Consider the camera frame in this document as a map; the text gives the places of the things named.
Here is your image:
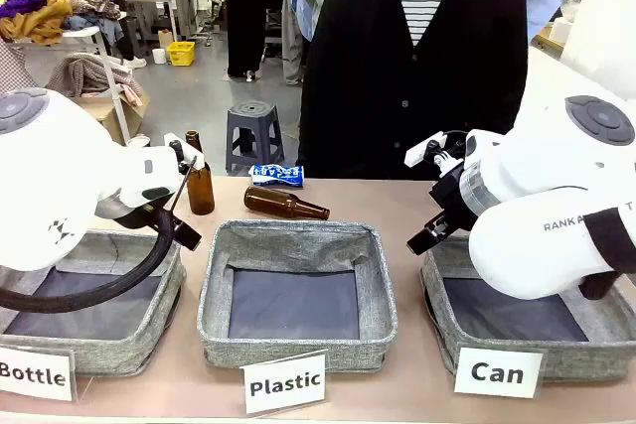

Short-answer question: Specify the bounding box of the black braided cable sleeve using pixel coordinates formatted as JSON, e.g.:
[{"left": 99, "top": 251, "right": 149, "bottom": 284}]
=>
[
  {"left": 578, "top": 207, "right": 636, "bottom": 302},
  {"left": 0, "top": 208, "right": 176, "bottom": 315}
]

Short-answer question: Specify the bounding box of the white Plastic label sign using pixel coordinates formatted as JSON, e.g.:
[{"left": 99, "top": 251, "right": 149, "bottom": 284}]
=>
[{"left": 239, "top": 350, "right": 330, "bottom": 416}]

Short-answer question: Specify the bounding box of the brown cardboard box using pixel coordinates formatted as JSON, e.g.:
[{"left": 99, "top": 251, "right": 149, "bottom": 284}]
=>
[{"left": 74, "top": 90, "right": 151, "bottom": 146}]

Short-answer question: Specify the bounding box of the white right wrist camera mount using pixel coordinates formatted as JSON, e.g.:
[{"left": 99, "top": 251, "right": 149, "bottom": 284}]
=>
[{"left": 404, "top": 130, "right": 471, "bottom": 180}]

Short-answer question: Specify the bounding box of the brown glass beer bottle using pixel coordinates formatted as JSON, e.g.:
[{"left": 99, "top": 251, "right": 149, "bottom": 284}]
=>
[
  {"left": 242, "top": 185, "right": 331, "bottom": 221},
  {"left": 185, "top": 129, "right": 216, "bottom": 216}
]

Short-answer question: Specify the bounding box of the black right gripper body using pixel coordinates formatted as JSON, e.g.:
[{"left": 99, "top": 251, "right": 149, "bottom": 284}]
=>
[{"left": 428, "top": 167, "right": 479, "bottom": 233}]

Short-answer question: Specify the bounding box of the white Can label sign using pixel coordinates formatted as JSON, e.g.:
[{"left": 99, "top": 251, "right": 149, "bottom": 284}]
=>
[{"left": 453, "top": 347, "right": 545, "bottom": 400}]

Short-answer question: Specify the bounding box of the grey fabric bottle basket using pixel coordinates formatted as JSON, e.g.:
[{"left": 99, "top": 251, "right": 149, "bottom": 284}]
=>
[{"left": 0, "top": 229, "right": 188, "bottom": 378}]

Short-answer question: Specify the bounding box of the white Bottle label sign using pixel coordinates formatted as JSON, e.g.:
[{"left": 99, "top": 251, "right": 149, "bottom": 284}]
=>
[{"left": 0, "top": 344, "right": 77, "bottom": 403}]

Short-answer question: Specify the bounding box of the crushed blue drink can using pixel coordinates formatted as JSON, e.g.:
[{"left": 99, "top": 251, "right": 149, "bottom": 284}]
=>
[{"left": 248, "top": 164, "right": 306, "bottom": 190}]

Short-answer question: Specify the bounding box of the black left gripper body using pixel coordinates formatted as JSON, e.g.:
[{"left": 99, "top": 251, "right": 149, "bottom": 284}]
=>
[{"left": 113, "top": 202, "right": 176, "bottom": 234}]

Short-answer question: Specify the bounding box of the checked pink cloth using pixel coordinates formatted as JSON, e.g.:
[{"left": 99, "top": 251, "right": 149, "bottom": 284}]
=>
[{"left": 47, "top": 51, "right": 145, "bottom": 107}]

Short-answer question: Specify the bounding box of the pile of colourful clothes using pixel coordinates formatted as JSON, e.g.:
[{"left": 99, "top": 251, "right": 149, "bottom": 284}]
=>
[{"left": 0, "top": 0, "right": 125, "bottom": 47}]

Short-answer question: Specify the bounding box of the grey plastic stool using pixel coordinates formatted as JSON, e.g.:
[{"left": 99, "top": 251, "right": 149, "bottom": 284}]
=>
[{"left": 226, "top": 100, "right": 286, "bottom": 176}]

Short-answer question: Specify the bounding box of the person in black cardigan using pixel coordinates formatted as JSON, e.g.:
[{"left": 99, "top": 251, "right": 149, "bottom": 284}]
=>
[{"left": 296, "top": 0, "right": 530, "bottom": 181}]

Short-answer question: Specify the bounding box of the grey fabric can basket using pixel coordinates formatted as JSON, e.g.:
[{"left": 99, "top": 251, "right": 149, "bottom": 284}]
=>
[{"left": 420, "top": 234, "right": 636, "bottom": 383}]

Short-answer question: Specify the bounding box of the yellow plastic crate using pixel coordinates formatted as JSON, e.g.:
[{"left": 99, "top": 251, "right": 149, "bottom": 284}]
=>
[{"left": 166, "top": 41, "right": 197, "bottom": 68}]

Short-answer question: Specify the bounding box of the grey fabric plastic basket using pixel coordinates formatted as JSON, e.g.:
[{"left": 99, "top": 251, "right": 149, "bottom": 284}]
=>
[{"left": 197, "top": 218, "right": 399, "bottom": 373}]

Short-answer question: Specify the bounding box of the white clothes table frame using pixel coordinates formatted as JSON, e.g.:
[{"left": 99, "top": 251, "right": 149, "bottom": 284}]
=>
[{"left": 19, "top": 25, "right": 134, "bottom": 145}]

